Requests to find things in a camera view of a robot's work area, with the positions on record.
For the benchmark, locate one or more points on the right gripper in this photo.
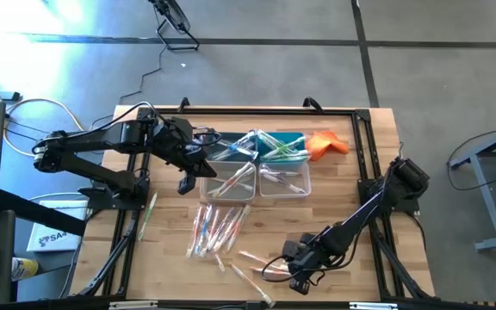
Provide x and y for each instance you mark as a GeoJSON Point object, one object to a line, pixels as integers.
{"type": "Point", "coordinates": [310, 260]}

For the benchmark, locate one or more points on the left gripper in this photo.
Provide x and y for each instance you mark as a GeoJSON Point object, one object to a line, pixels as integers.
{"type": "Point", "coordinates": [179, 144]}

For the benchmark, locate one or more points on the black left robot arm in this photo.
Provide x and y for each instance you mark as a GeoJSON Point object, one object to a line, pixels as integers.
{"type": "Point", "coordinates": [84, 140]}

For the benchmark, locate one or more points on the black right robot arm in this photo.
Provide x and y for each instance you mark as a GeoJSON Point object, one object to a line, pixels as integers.
{"type": "Point", "coordinates": [360, 215]}

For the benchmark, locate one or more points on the slate grey plastic bin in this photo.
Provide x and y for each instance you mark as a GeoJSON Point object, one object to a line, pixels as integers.
{"type": "Point", "coordinates": [226, 138]}

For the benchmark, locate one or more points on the beige plastic bin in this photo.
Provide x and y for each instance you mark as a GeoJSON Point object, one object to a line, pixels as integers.
{"type": "Point", "coordinates": [248, 197]}

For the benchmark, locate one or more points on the white metal plate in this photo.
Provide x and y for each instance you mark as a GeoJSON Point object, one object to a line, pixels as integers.
{"type": "Point", "coordinates": [373, 305]}
{"type": "Point", "coordinates": [134, 305]}

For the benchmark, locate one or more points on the clear plastic bin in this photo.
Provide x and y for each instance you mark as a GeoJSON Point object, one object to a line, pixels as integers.
{"type": "Point", "coordinates": [305, 178]}

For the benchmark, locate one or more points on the teal plastic bin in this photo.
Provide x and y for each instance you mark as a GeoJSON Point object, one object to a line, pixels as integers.
{"type": "Point", "coordinates": [293, 138]}

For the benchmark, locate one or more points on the orange cloth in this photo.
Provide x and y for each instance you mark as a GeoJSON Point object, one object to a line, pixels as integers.
{"type": "Point", "coordinates": [330, 142]}

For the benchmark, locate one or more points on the white printed box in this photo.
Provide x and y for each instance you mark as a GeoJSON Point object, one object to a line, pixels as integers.
{"type": "Point", "coordinates": [58, 232]}

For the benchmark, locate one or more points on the black floor fan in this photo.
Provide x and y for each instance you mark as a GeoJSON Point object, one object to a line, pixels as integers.
{"type": "Point", "coordinates": [175, 15]}

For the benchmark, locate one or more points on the yellow can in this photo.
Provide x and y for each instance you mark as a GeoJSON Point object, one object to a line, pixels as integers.
{"type": "Point", "coordinates": [24, 268]}

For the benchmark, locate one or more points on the grey metal stand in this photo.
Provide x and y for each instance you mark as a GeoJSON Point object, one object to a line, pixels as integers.
{"type": "Point", "coordinates": [487, 202]}

